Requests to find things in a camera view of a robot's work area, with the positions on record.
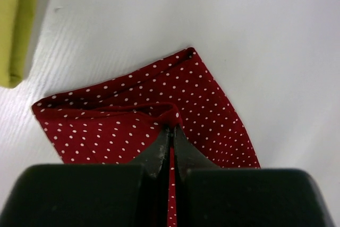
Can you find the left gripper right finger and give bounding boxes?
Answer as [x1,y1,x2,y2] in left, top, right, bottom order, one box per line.
[174,127,334,226]

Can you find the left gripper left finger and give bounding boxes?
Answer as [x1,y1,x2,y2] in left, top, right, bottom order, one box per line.
[1,127,170,226]

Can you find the red polka dot garment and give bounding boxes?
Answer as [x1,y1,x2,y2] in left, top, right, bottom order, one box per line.
[31,47,261,227]

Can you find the yellow-green trousers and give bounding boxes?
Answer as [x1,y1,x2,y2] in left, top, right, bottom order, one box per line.
[1,0,37,88]

